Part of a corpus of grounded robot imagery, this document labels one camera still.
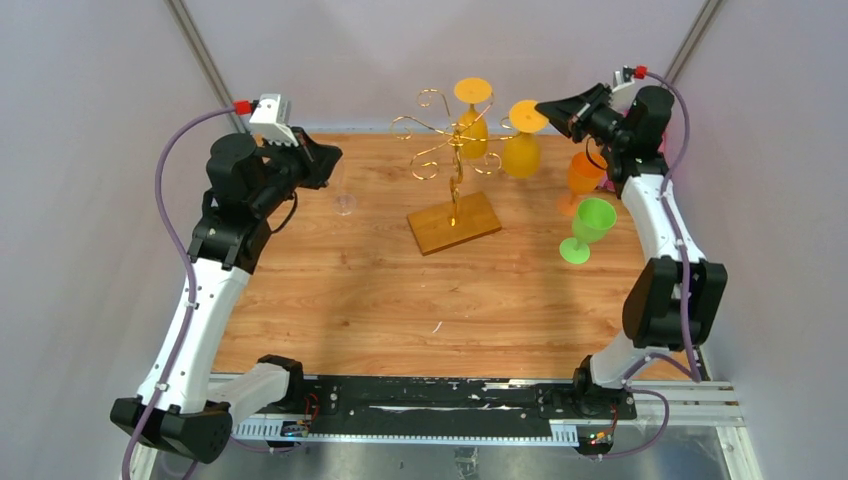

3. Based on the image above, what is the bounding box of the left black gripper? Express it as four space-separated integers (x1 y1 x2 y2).
250 126 341 217

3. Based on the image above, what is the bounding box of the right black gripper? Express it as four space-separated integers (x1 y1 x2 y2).
536 83 634 150

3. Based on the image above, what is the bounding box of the clear wine glass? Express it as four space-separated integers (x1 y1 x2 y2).
330 162 357 216

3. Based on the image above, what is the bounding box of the orange wine glass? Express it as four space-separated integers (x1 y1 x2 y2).
557 152 607 217

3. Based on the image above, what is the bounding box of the yellow wine glass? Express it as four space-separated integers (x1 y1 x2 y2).
454 77 493 161
502 99 549 179

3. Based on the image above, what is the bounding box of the green wine glass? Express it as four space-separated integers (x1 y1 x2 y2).
559 198 618 264

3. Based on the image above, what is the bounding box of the gold wire glass rack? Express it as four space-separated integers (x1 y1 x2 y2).
389 88 510 256

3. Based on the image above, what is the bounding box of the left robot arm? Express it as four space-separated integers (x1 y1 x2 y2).
110 127 343 464

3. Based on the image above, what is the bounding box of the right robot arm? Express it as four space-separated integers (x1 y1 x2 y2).
535 84 728 418

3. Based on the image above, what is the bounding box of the pink camouflage cloth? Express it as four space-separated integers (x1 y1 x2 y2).
658 130 668 159

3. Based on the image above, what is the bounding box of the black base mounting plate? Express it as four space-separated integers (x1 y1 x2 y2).
233 375 637 445

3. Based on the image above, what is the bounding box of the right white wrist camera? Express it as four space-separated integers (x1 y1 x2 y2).
610 66 637 112

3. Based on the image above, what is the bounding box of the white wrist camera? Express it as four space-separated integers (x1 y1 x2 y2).
610 66 637 112
248 93 299 147

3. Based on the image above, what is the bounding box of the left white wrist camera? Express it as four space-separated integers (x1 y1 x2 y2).
248 93 299 147

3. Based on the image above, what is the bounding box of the aluminium frame rail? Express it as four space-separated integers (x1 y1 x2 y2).
119 370 763 480

